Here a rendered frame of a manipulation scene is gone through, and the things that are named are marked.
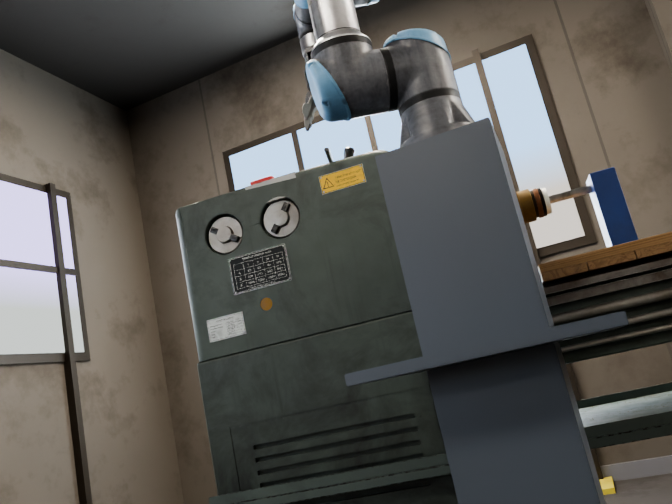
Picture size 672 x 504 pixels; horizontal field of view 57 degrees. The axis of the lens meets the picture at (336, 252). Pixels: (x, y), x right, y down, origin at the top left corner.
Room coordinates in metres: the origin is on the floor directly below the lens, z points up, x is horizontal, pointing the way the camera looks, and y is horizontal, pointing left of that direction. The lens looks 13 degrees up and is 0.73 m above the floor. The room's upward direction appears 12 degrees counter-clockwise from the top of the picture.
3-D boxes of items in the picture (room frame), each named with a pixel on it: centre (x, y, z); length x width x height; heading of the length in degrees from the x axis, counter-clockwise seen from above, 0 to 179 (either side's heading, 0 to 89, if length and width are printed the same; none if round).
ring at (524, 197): (1.55, -0.50, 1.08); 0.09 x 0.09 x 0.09; 76
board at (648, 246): (1.52, -0.62, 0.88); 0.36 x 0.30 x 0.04; 166
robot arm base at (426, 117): (1.07, -0.23, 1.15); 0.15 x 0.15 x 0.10
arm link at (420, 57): (1.07, -0.22, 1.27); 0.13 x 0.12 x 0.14; 94
